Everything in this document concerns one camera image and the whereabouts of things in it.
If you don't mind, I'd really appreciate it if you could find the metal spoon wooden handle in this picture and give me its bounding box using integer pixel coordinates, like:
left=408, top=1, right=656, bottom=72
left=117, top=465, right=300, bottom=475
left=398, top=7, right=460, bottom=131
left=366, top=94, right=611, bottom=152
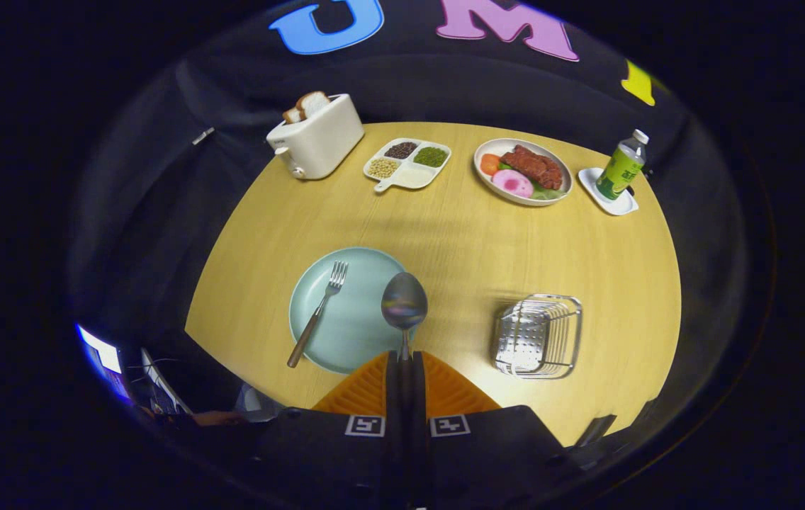
left=381, top=272, right=429, bottom=369

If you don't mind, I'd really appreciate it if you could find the metal wire basket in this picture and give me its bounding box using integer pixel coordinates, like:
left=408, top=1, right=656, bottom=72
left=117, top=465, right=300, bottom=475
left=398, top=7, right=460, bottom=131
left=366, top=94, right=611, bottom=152
left=492, top=293, right=583, bottom=380

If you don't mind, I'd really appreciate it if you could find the large toast bread slice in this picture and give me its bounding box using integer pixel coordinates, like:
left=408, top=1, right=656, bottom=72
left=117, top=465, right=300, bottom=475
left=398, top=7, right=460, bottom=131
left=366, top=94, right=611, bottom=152
left=295, top=91, right=332, bottom=119

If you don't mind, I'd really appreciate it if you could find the metal fork wooden handle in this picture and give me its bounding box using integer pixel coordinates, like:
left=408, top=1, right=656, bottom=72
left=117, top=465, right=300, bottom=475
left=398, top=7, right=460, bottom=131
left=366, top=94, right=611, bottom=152
left=286, top=261, right=349, bottom=369

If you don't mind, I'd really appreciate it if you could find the black backdrop cloth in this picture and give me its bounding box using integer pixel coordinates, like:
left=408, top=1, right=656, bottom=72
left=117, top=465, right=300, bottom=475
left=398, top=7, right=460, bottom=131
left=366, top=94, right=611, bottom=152
left=69, top=0, right=750, bottom=440

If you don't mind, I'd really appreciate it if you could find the white toaster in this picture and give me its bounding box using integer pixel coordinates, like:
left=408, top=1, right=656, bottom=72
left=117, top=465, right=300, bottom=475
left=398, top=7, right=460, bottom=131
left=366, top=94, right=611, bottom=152
left=266, top=93, right=366, bottom=181

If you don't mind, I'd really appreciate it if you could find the green label drink bottle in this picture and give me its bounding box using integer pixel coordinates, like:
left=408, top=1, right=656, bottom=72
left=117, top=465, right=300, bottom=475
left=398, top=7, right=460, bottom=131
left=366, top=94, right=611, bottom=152
left=595, top=129, right=650, bottom=202

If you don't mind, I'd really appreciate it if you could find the white food plate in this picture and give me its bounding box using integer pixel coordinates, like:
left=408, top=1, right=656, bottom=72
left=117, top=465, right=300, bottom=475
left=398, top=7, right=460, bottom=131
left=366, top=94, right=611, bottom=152
left=473, top=138, right=574, bottom=207

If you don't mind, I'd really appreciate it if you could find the pink ham slice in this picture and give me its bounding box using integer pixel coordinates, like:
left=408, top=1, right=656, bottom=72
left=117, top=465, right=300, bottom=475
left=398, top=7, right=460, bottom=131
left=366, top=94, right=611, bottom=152
left=491, top=169, right=535, bottom=199

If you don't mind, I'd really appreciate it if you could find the lit computer monitor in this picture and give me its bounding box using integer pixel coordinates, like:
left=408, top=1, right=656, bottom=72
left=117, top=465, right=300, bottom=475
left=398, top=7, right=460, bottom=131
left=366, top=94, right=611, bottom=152
left=77, top=324, right=130, bottom=401

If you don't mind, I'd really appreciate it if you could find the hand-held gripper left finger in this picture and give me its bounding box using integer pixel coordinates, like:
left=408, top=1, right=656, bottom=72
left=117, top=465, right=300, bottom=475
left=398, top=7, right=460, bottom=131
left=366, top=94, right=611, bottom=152
left=254, top=351, right=409, bottom=510

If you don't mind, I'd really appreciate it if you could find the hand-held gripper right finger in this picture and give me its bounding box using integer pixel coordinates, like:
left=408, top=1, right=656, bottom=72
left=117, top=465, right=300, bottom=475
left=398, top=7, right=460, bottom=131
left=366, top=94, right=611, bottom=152
left=413, top=351, right=587, bottom=510

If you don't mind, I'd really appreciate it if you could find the open laptop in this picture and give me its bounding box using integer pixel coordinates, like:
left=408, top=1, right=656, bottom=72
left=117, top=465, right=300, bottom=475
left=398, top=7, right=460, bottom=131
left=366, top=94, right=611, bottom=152
left=140, top=347, right=191, bottom=415

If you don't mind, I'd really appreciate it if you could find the white square coaster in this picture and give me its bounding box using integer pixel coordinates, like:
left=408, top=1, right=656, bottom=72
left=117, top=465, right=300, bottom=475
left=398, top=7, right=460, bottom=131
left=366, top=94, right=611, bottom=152
left=578, top=166, right=639, bottom=216

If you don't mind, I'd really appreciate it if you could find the red steak piece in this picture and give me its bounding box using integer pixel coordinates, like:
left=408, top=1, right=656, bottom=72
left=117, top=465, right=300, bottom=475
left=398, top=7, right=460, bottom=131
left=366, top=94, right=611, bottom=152
left=500, top=144, right=563, bottom=191

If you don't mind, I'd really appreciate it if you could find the white divided bean tray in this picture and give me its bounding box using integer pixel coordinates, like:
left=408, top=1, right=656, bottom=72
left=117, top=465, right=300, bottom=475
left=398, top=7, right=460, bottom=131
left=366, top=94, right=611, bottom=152
left=363, top=137, right=452, bottom=193

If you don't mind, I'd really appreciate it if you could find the pale green plate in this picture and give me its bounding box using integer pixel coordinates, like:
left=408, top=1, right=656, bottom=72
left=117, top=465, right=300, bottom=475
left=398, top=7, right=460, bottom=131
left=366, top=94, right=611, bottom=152
left=288, top=246, right=417, bottom=375

